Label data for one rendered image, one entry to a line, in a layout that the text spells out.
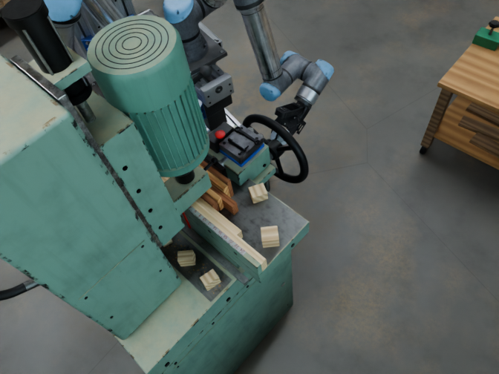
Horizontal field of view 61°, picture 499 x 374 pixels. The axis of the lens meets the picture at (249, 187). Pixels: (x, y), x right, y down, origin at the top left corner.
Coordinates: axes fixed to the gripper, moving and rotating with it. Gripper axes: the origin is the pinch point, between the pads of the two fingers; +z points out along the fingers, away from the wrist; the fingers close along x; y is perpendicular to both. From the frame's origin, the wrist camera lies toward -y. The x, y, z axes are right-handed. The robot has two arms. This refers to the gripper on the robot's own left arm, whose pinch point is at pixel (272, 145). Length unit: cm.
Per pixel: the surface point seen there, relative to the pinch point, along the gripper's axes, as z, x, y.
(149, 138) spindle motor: 11, -12, -75
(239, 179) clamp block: 12.8, -13.2, -32.9
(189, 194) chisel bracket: 22, -11, -48
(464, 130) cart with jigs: -58, -41, 96
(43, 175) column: 20, -18, -98
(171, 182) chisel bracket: 22, -5, -50
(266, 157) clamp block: 3.5, -13.3, -26.1
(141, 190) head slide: 21, -14, -70
